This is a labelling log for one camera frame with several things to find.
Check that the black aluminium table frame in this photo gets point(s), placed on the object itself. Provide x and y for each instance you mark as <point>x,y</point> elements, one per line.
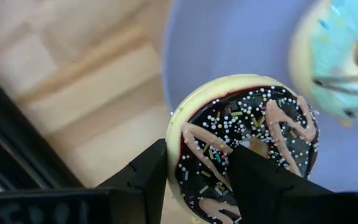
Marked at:
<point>11,140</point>

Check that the purple plate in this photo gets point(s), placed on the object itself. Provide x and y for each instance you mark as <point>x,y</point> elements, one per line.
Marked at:
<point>228,37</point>

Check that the large chocolate sprinkle donut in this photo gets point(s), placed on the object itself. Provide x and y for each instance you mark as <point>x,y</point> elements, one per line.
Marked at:
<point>228,124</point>

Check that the large mint-glazed donut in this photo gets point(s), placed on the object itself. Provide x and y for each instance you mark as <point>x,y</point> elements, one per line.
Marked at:
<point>331,46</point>

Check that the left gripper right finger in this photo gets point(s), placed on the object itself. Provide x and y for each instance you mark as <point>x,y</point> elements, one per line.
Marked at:
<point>275,202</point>

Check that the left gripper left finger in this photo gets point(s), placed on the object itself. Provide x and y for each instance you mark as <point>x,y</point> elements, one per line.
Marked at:
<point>135,202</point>

